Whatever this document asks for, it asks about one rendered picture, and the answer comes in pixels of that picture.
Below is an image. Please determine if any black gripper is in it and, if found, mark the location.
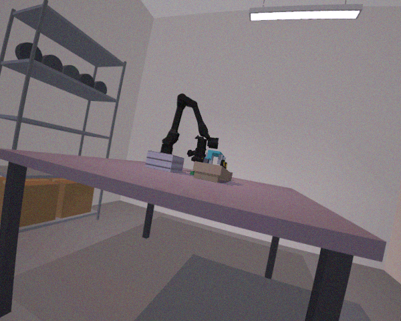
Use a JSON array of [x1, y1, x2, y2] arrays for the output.
[[191, 146, 207, 162]]

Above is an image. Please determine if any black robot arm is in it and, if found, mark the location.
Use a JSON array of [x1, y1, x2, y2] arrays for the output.
[[160, 94, 219, 154]]

